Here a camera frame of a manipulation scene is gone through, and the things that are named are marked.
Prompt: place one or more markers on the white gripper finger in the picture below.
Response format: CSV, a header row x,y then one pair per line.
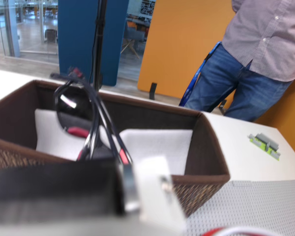
x,y
155,186

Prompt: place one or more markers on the black sports glasses red accents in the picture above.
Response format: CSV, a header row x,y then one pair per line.
x,y
94,127

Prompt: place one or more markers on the brown woven fabric-lined bin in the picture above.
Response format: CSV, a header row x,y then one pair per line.
x,y
206,157

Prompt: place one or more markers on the white foam padding sheet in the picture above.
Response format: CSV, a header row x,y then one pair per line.
x,y
157,145

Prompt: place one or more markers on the grey studded baseplate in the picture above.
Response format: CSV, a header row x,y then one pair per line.
x,y
255,204

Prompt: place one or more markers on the green and grey brick assembly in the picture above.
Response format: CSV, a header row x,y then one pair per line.
x,y
265,146

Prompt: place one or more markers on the orange partition panel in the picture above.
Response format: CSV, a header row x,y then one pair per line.
x,y
182,44

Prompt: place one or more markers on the person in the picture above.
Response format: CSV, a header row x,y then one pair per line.
x,y
255,81

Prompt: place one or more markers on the black stand pole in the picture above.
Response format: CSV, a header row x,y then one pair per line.
x,y
98,44

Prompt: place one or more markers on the grey chair with wooden legs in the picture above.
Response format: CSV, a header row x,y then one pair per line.
x,y
132,34

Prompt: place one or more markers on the blue partition panel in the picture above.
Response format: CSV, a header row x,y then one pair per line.
x,y
76,41

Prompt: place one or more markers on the black panel foot bracket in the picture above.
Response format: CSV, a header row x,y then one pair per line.
x,y
152,91

